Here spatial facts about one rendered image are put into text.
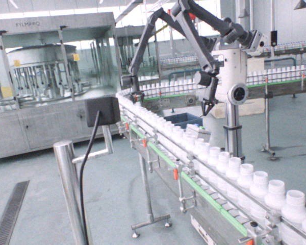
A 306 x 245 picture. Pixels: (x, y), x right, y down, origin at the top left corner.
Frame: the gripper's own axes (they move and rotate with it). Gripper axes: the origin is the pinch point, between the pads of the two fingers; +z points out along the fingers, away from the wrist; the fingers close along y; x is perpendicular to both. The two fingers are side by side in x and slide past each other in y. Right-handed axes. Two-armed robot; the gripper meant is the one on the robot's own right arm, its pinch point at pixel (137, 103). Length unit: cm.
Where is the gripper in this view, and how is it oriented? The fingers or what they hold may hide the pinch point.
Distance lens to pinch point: 193.7
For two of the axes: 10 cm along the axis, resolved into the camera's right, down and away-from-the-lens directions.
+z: 1.1, 9.6, 2.4
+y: -9.4, 1.8, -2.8
